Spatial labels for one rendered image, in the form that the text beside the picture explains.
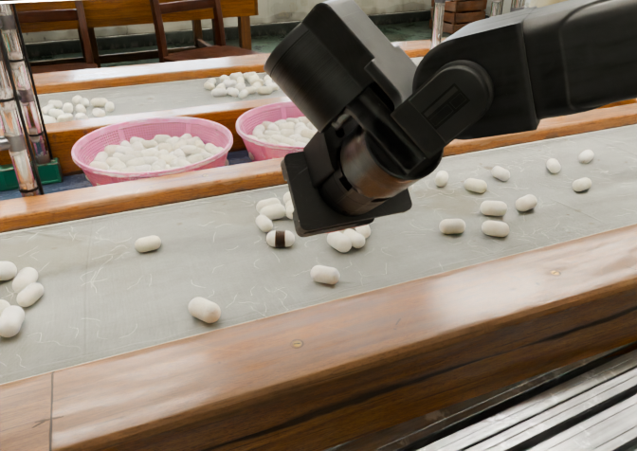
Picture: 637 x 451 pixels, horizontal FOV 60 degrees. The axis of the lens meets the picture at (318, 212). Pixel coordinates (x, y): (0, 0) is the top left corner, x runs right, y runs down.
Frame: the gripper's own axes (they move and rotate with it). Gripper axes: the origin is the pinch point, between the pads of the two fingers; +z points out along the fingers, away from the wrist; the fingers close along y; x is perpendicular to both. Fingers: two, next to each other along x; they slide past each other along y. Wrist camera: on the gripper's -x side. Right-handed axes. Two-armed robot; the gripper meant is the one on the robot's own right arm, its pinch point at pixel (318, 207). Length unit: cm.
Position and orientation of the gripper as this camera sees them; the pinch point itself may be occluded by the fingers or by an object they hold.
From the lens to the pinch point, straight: 53.8
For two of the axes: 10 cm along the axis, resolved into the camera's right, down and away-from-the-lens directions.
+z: -2.9, 2.3, 9.3
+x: 2.4, 9.6, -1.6
